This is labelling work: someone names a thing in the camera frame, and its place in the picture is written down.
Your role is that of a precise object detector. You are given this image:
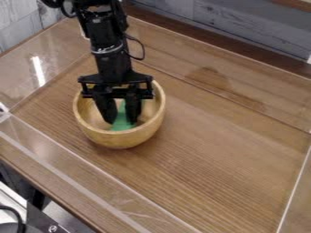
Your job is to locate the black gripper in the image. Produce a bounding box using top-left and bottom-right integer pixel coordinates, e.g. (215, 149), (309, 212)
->
(78, 45), (154, 124)

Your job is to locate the green rectangular block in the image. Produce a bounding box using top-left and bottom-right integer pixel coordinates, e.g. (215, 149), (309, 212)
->
(111, 99), (136, 131)

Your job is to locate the brown wooden bowl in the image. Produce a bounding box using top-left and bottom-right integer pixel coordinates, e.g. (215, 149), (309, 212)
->
(74, 81), (167, 149)

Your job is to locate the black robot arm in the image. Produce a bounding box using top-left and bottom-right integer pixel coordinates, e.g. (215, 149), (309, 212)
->
(42, 0), (154, 124)

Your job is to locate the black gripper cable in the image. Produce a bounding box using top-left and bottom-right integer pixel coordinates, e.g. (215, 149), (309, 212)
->
(123, 34), (146, 62)

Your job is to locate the black metal frame bracket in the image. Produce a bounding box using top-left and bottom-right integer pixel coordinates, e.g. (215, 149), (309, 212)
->
(26, 201), (72, 233)

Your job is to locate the black cable bottom left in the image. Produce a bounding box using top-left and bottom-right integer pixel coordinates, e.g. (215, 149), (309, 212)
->
(0, 205), (26, 233)

